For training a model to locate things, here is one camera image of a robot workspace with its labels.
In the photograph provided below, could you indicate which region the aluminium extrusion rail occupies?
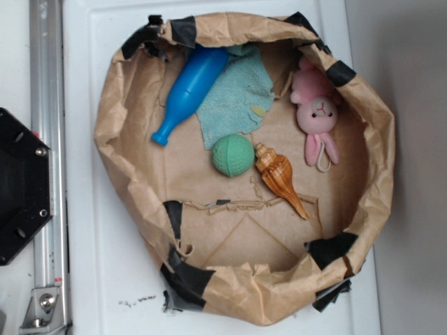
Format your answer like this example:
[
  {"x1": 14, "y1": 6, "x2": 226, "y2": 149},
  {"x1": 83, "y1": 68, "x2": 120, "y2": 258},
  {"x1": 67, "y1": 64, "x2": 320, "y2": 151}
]
[{"x1": 19, "y1": 1, "x2": 73, "y2": 334}]

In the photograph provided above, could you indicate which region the teal terry cloth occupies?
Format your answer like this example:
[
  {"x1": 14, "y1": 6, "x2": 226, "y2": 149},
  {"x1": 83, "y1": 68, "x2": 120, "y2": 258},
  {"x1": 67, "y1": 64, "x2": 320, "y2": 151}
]
[{"x1": 197, "y1": 45, "x2": 275, "y2": 150}]

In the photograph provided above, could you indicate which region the green dimpled foam ball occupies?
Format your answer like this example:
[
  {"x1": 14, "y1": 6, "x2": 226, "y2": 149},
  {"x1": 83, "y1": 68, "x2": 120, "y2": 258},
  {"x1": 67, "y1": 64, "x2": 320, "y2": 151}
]
[{"x1": 212, "y1": 134, "x2": 255, "y2": 177}]

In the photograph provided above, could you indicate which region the brown paper bag bin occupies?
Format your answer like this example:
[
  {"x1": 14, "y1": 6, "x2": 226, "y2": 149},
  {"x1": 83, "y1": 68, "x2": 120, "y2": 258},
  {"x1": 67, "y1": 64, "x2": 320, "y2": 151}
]
[{"x1": 94, "y1": 13, "x2": 395, "y2": 325}]

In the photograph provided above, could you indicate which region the white plastic tray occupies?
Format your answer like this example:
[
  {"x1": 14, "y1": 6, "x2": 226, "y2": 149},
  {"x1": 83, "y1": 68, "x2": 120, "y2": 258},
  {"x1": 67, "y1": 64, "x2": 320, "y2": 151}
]
[{"x1": 62, "y1": 1, "x2": 381, "y2": 334}]

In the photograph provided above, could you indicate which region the pink plush bunny toy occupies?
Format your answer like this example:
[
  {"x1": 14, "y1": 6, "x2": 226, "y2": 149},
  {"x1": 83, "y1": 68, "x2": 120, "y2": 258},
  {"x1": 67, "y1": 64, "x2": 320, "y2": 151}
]
[{"x1": 290, "y1": 57, "x2": 342, "y2": 172}]

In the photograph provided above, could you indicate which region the blue plastic bowling pin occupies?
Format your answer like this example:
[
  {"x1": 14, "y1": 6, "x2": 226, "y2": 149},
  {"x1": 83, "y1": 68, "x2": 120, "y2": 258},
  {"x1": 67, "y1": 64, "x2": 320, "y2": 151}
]
[{"x1": 151, "y1": 45, "x2": 229, "y2": 146}]

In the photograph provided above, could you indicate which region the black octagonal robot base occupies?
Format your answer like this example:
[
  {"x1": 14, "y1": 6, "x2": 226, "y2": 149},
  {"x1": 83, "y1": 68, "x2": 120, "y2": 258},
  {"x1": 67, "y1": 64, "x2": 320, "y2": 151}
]
[{"x1": 1, "y1": 108, "x2": 52, "y2": 266}]

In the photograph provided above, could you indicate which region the brown striped conch shell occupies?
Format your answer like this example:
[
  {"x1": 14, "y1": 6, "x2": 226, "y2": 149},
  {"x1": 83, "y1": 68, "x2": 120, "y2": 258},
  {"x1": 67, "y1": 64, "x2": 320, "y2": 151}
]
[{"x1": 255, "y1": 143, "x2": 309, "y2": 220}]

